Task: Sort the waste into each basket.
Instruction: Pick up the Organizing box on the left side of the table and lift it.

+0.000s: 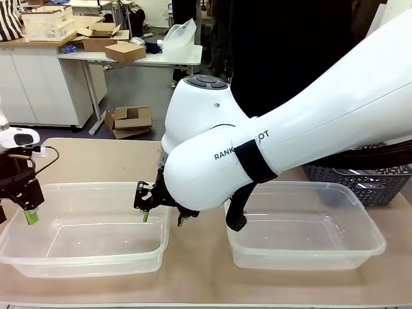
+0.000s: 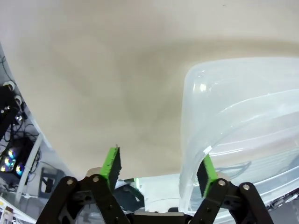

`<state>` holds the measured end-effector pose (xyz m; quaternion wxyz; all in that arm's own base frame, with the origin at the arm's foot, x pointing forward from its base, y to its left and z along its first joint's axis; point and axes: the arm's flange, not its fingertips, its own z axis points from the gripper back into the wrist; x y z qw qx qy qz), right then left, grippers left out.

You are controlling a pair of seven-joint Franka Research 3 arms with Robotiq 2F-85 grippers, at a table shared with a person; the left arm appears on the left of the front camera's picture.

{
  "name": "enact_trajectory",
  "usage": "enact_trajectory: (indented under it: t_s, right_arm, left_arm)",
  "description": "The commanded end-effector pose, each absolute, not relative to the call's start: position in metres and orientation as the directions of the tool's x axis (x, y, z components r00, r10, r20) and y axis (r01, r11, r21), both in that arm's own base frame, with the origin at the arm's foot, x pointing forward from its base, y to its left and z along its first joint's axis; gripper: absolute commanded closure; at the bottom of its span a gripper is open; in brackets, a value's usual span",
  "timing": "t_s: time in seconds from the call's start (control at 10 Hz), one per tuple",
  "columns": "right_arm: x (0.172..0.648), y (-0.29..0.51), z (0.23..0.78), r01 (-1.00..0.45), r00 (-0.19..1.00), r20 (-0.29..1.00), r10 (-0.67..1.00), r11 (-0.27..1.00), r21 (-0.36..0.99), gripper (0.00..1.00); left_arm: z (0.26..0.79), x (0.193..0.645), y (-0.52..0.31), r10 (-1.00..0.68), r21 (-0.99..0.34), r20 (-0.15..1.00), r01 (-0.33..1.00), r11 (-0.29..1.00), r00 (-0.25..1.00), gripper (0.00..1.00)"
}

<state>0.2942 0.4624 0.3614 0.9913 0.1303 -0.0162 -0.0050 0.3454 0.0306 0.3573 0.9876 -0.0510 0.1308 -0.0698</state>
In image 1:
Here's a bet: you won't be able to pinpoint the black left arm cable sleeve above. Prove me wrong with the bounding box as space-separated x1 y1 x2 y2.
0 145 61 194

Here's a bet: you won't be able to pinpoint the black velcro strap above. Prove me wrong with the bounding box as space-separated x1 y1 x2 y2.
234 140 278 187

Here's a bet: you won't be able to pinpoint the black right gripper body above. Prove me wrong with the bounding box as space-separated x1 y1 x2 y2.
151 167 181 211

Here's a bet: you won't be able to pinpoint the white cabinet with wooden top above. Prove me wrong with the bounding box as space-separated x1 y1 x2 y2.
0 33 109 130

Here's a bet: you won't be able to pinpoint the black right arm cable sleeve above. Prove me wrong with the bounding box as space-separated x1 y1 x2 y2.
225 143 412 233

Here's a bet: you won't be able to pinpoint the closed cardboard box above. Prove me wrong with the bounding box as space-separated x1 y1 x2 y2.
104 41 147 66

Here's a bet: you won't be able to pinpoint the clear plastic bin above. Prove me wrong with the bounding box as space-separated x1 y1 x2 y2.
224 179 387 270
0 181 172 279

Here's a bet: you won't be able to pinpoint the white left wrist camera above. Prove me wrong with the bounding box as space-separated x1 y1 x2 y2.
0 126 41 151

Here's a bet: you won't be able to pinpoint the cream plastic crate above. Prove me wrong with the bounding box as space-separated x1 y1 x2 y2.
20 4 79 43

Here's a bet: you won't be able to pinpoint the background person's legs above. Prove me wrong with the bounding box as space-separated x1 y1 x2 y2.
171 64 189 89

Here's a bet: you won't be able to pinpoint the dark woven plastic basket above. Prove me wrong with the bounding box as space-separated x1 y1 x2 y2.
302 141 411 208

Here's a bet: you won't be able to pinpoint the open cardboard box on floor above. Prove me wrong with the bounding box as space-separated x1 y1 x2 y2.
104 105 154 140

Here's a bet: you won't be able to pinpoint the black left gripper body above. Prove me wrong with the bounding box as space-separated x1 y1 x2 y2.
0 150 45 212

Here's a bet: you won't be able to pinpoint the person in black clothes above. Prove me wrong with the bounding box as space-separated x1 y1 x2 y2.
229 0 357 120

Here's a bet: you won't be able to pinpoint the clear white plastic bag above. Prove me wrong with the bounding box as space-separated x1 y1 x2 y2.
160 17 197 48

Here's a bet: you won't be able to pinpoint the white desk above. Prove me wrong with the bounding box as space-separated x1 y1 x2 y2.
57 44 203 136

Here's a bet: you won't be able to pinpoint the blue packet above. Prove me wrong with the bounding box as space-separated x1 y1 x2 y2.
59 42 79 55

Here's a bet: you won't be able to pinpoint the black arm cable sleeve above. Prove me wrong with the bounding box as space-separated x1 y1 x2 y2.
225 143 412 233
0 145 61 194

